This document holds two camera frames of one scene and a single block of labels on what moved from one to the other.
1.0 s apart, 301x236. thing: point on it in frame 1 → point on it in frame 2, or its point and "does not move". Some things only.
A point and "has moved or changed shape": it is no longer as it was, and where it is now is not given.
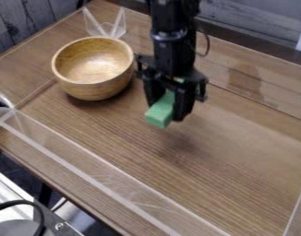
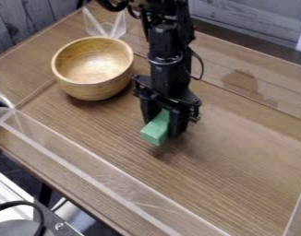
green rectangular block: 160,114 has moved or changed shape
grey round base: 18,228 does not move
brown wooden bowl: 93,66 does not move
